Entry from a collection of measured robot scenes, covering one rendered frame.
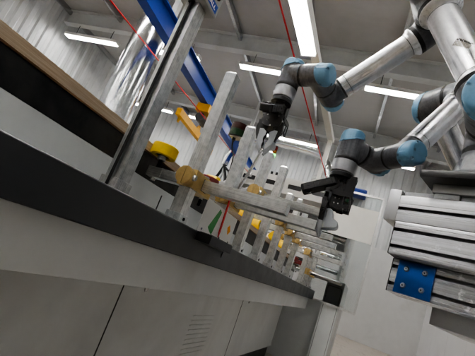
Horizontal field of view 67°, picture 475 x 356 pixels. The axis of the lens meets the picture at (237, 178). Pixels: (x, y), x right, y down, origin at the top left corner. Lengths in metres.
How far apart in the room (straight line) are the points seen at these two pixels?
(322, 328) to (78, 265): 3.05
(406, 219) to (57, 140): 0.88
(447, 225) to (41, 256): 0.88
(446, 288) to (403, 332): 9.25
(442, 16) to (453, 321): 0.80
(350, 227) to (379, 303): 6.61
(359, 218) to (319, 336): 1.16
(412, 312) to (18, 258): 9.94
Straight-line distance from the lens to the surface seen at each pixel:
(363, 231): 3.66
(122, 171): 0.72
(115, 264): 0.83
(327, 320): 3.61
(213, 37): 7.97
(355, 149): 1.18
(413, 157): 1.13
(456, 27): 1.16
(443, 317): 1.11
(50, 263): 0.70
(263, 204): 0.90
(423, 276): 1.03
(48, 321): 1.07
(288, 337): 3.80
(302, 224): 1.13
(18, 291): 0.97
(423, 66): 7.18
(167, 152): 1.06
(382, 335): 10.19
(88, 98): 0.92
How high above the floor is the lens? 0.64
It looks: 14 degrees up
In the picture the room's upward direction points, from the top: 20 degrees clockwise
